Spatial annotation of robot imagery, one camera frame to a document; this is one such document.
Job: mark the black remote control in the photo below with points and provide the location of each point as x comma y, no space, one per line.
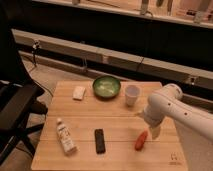
99,141

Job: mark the white sponge block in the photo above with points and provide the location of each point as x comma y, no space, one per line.
78,93

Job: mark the black office chair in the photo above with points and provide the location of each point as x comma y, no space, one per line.
16,104

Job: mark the white ceramic cup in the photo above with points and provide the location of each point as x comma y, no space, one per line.
132,93

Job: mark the green bowl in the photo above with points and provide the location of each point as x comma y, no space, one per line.
106,86

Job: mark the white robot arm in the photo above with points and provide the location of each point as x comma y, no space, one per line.
166,102

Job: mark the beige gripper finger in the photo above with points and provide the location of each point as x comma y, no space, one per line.
155,131
140,114

